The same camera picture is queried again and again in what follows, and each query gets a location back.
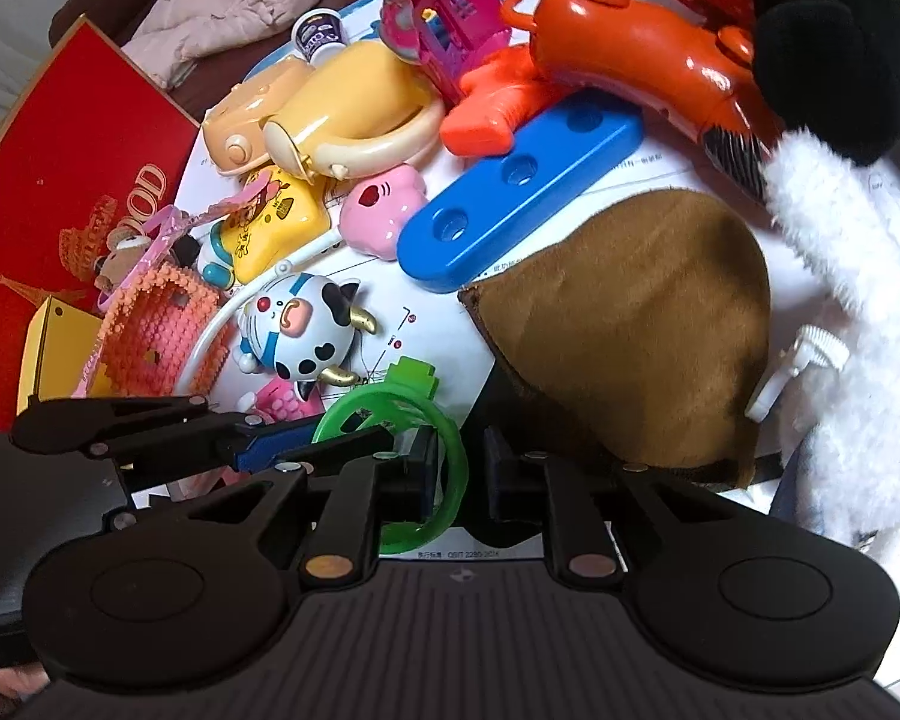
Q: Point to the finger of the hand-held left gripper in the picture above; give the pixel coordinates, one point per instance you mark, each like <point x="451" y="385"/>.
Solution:
<point x="256" y="450"/>

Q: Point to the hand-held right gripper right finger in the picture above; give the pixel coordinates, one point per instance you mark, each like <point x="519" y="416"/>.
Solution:
<point x="496" y="469"/>

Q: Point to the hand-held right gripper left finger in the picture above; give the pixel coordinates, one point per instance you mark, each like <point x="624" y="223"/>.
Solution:
<point x="414" y="474"/>

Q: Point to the brown plush toy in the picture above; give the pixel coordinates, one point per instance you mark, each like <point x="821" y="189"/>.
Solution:
<point x="630" y="330"/>

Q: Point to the red cardboard box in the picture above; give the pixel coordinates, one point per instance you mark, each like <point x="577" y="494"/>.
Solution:
<point x="67" y="165"/>

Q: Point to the small pink plastic toy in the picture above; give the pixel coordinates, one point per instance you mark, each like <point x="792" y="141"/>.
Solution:
<point x="285" y="405"/>

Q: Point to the cow-patterned cat figurine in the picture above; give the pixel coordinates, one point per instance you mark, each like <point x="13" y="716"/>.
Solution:
<point x="300" y="330"/>

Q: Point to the white printed play mat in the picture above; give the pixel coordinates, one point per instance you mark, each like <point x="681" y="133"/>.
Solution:
<point x="420" y="330"/>

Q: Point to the orange bead basket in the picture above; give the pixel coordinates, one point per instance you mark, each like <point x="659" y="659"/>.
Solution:
<point x="157" y="330"/>

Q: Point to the small blue cat figurine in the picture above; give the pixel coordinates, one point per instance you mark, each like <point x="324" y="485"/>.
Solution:
<point x="214" y="266"/>

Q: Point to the yellow cardboard box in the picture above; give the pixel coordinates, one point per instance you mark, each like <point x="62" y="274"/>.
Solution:
<point x="60" y="352"/>

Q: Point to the yellow star-shaped toy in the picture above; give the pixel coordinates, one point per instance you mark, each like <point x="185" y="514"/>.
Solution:
<point x="277" y="229"/>

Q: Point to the pink translucent toy glasses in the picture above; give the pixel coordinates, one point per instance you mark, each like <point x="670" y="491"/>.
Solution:
<point x="161" y="236"/>

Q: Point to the blue plastic bar with holes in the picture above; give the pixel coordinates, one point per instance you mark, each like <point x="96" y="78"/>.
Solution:
<point x="495" y="202"/>

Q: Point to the pink round pig toy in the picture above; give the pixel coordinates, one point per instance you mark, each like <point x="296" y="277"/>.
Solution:
<point x="379" y="210"/>

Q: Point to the white plastic clip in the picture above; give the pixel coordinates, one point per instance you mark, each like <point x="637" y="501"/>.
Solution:
<point x="802" y="356"/>

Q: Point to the yellow plastic toy kettle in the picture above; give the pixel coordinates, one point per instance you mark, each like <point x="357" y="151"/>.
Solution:
<point x="345" y="105"/>

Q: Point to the white fluffy plush toy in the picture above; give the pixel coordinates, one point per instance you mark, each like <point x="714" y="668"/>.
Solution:
<point x="870" y="277"/>

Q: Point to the small purple cup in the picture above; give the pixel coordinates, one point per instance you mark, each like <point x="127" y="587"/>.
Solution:
<point x="316" y="34"/>

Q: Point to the pink puffer jacket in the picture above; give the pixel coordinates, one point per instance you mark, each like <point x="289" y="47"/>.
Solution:
<point x="225" y="7"/>

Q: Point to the orange plastic lobster toy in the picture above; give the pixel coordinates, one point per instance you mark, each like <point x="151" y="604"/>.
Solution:
<point x="630" y="37"/>

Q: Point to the pink plastic toy house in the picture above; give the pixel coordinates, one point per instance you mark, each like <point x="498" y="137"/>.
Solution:
<point x="450" y="7"/>

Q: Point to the dark red leather sofa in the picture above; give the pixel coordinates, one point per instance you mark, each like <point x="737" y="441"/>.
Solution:
<point x="90" y="7"/>

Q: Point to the black mouse plush toy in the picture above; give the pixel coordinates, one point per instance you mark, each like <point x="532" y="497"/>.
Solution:
<point x="832" y="52"/>

